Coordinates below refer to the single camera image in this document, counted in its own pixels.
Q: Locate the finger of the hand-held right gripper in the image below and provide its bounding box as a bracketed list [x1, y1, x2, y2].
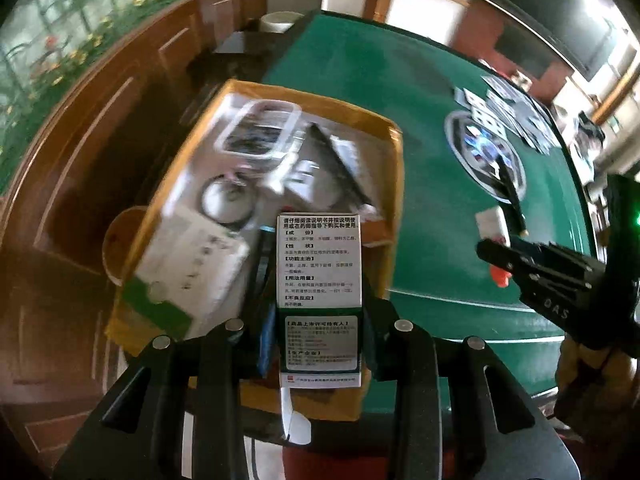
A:
[475, 237, 588, 292]

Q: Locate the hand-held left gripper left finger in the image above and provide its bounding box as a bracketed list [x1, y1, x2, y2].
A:
[52, 305, 277, 480]

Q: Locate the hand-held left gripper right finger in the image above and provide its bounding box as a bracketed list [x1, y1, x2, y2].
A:
[361, 277, 581, 480]

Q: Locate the white bottle orange cap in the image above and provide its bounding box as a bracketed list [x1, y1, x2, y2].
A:
[474, 206, 512, 289]

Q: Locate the white medicine box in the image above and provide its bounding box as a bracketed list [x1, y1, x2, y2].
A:
[276, 214, 363, 446]

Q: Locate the white box green label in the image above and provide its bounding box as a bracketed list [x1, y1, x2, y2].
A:
[122, 207, 251, 341]

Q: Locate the beige tape roll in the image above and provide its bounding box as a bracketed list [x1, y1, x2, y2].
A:
[200, 172, 256, 226]

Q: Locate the yellow cardboard box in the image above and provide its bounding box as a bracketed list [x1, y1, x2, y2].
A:
[105, 79, 405, 423]

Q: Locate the white charger adapter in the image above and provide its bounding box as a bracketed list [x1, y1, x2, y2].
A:
[260, 155, 321, 196]

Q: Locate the clear plastic lidded container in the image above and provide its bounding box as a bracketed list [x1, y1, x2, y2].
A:
[216, 100, 303, 161]

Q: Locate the person's right hand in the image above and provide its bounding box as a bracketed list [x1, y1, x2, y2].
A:
[554, 337, 631, 411]

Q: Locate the black marker beige cap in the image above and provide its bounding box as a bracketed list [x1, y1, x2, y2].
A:
[495, 157, 530, 237]

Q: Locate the pile of plastic bags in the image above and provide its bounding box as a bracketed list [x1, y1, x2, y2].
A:
[570, 110, 608, 161]

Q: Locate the scattered playing cards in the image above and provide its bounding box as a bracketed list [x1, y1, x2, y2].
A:
[452, 74, 563, 155]

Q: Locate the round wooden stool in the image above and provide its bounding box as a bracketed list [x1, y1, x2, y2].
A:
[101, 205, 151, 287]

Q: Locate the white bucket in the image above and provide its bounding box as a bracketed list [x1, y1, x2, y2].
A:
[259, 11, 296, 33]

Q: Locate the dark wall screen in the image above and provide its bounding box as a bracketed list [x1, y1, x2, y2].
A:
[470, 0, 631, 81]

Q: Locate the floral wall poster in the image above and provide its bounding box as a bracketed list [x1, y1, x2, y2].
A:
[0, 0, 191, 196]

